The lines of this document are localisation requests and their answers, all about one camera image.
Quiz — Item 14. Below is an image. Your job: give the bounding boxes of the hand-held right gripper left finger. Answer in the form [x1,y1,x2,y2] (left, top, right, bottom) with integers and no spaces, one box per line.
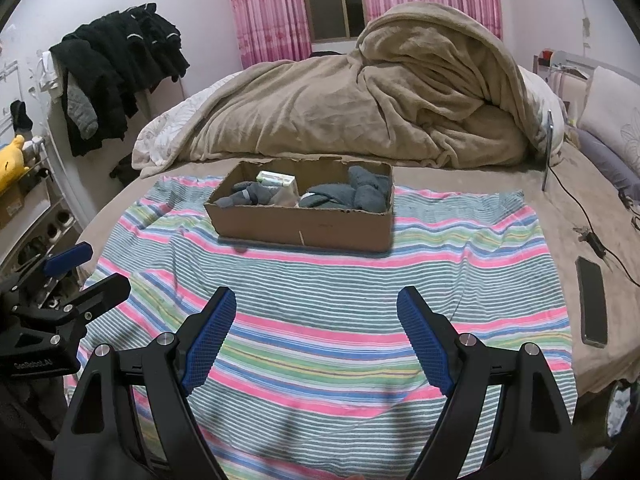
[52,286,237,480]

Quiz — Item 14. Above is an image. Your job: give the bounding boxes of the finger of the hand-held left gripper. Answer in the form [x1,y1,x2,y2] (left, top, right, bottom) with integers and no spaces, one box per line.
[47,273,132,322]
[42,241,94,279]

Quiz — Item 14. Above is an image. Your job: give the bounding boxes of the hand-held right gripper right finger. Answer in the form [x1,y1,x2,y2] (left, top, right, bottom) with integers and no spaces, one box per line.
[396,286,582,480]

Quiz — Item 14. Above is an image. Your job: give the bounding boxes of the cardboard box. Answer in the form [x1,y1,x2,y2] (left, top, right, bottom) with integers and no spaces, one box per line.
[203,156,395,254]

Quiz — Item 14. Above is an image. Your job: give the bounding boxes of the grey knitted sock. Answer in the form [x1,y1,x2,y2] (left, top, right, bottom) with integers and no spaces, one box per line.
[299,164,392,214]
[214,180,282,209]

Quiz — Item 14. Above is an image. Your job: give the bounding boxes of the metal shelf rack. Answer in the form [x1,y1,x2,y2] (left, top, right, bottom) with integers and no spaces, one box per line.
[0,135,86,306]

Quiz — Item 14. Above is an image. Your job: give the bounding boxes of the striped cloth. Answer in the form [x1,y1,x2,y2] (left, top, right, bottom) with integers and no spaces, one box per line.
[80,174,579,480]

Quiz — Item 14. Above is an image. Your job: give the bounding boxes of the yellow plush toy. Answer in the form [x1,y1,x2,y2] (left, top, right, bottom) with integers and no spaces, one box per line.
[0,133,28,197]

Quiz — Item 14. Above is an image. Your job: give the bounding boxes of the grey quilted garment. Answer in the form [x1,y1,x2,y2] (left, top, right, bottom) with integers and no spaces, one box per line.
[66,77,99,141]

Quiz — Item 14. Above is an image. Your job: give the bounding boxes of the floral quilt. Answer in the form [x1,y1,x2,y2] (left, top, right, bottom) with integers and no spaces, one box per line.
[131,70,247,169]

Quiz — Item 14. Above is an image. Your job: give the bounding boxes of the black smartphone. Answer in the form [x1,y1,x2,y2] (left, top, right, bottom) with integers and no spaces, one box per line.
[574,255,609,349]

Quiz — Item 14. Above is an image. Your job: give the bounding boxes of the beige bed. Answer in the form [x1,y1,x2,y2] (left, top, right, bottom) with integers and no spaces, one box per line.
[80,145,640,396]

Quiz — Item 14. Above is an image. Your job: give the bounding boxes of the black charger plug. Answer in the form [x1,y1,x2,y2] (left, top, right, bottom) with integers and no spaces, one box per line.
[574,225,608,257]

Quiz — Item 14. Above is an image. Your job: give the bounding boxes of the pile of black clothes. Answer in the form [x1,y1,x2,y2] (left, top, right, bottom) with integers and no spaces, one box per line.
[48,2,191,159]

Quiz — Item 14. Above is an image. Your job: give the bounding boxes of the white patterned bag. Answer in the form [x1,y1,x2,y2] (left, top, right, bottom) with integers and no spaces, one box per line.
[606,380,638,441]

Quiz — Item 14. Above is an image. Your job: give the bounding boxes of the standing tablet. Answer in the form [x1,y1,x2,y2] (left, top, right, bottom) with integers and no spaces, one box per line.
[542,109,556,192]

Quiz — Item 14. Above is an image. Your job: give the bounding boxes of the beige blanket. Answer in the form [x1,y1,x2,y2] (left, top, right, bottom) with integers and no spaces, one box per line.
[140,2,551,171]

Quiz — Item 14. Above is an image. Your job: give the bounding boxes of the purple grey pillow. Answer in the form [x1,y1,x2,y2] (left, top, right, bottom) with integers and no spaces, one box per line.
[566,126,640,202]

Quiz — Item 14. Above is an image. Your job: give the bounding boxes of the white pillow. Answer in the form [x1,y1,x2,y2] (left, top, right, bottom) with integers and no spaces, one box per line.
[576,65,640,162]

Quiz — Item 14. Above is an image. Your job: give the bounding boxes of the white headboard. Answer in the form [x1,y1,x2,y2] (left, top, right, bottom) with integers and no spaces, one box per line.
[532,48,640,92]

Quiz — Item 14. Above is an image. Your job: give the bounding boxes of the window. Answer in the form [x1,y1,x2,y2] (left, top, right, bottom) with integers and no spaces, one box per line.
[298,0,369,44]

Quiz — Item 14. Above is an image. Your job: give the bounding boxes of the black cable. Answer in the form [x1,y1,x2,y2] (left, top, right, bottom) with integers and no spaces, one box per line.
[549,159,640,272]

